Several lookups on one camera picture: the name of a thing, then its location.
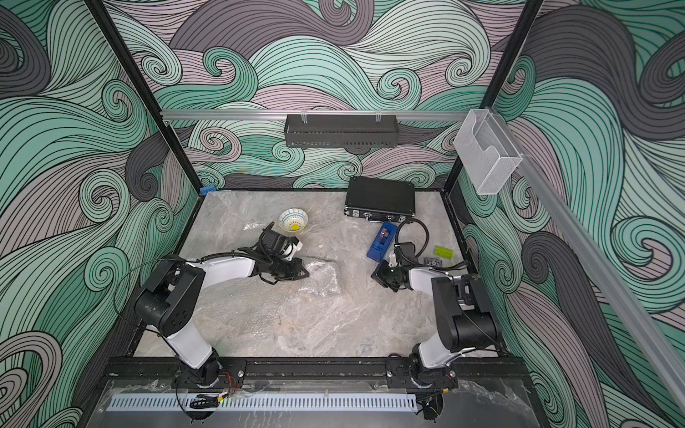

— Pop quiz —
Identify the aluminium rail back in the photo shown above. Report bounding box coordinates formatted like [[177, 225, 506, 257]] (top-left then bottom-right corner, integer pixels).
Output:
[[161, 109, 468, 122]]

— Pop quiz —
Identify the aluminium rail right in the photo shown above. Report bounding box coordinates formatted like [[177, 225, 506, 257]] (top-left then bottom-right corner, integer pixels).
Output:
[[495, 114, 684, 409]]

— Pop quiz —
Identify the black hard case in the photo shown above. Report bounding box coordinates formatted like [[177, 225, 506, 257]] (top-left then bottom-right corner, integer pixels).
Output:
[[344, 177, 416, 223]]

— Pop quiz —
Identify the clear bubble wrap sheet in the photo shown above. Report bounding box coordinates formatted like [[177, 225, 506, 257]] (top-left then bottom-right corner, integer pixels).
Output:
[[194, 260, 435, 357]]

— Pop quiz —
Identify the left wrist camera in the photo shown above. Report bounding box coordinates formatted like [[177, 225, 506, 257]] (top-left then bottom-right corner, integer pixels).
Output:
[[284, 236, 303, 260]]

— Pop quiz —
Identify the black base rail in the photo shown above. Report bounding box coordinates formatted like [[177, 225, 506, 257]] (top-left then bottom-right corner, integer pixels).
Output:
[[105, 357, 527, 390]]

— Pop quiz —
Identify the clear acrylic wall holder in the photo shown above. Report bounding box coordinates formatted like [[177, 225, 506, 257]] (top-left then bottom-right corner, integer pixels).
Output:
[[453, 109, 522, 195]]

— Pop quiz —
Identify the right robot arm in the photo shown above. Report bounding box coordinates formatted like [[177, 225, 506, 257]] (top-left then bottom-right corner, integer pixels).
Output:
[[371, 243, 499, 388]]

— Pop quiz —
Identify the blue tape dispenser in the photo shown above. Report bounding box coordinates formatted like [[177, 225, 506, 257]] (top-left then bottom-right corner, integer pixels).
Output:
[[367, 222, 398, 263]]

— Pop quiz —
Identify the blue corner clip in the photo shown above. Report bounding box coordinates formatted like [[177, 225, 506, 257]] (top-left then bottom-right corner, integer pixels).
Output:
[[200, 185, 217, 196]]

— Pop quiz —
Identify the yellow patterned ceramic bowl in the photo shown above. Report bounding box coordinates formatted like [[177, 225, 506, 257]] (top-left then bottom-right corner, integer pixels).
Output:
[[278, 208, 309, 234]]

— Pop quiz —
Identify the white slotted cable duct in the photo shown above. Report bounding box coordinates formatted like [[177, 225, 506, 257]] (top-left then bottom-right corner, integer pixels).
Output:
[[106, 393, 418, 413]]

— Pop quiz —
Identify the green sticky note pad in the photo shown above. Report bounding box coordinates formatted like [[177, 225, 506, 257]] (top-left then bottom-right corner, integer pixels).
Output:
[[433, 245, 454, 260]]

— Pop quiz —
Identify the small patterned card box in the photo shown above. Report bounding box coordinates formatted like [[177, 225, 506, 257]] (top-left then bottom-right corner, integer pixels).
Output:
[[424, 257, 443, 268]]

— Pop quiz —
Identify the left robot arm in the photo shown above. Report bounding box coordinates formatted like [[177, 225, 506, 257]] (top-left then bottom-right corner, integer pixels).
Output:
[[134, 225, 310, 385]]

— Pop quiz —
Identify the black perforated wall tray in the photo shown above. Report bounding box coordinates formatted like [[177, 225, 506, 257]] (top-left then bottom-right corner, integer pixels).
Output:
[[284, 115, 400, 149]]

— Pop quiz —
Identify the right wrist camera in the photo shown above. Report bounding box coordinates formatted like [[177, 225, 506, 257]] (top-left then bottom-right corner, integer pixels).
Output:
[[388, 253, 398, 268]]

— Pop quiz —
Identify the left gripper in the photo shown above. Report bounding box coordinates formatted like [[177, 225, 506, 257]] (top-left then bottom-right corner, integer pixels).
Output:
[[268, 257, 310, 282]]

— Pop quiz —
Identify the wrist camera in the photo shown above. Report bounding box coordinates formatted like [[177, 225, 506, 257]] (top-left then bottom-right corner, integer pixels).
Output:
[[284, 236, 303, 260], [388, 253, 398, 268]]

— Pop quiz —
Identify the aluminium rail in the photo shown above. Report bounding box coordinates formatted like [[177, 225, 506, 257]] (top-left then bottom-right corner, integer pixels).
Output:
[[495, 114, 684, 409], [161, 109, 468, 122]]

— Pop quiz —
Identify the blue patterned ceramic bowl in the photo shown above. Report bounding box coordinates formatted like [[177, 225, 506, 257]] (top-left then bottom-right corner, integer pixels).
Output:
[[301, 260, 342, 297]]

